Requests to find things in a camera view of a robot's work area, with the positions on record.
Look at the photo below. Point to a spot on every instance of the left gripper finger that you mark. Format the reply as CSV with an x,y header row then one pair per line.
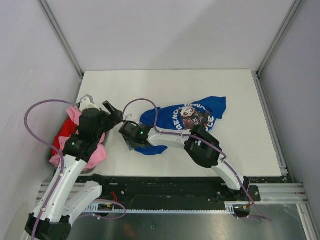
x,y
115,116
99,113

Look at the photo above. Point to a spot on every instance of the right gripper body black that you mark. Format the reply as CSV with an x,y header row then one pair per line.
x,y
131,142

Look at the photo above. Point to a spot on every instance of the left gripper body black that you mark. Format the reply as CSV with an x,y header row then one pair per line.
x,y
106,124

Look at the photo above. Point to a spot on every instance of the blue printed t shirt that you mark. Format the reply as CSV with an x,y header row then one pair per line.
x,y
183,117

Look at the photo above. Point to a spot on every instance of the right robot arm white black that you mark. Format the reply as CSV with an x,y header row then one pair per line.
x,y
200,145

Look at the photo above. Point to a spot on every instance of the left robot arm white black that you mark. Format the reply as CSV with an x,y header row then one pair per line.
x,y
54,216

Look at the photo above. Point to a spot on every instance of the grey laundry basket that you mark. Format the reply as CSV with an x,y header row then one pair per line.
x,y
98,156

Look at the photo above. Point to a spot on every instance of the red t shirt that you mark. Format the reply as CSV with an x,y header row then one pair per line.
x,y
67,129

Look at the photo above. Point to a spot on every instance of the pink t shirt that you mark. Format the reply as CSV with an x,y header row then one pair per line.
x,y
79,148

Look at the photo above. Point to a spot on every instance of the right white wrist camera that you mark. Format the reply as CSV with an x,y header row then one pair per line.
x,y
129,117

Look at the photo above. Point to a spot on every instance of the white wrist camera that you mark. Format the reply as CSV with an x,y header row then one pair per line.
x,y
87,102
129,117

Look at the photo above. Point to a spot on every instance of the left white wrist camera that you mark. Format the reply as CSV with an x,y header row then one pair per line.
x,y
87,102

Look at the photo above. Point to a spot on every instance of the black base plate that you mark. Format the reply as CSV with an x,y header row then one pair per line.
x,y
162,191

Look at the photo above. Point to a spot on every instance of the grey slotted cable duct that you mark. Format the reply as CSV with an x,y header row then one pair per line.
x,y
139,208

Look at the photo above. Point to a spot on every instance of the left aluminium frame post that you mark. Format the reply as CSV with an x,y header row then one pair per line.
x,y
48,13

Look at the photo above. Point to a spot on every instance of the aluminium frame post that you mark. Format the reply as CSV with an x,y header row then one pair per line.
x,y
280,34
48,13

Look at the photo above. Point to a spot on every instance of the right aluminium frame post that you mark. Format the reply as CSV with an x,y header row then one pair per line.
x,y
280,34

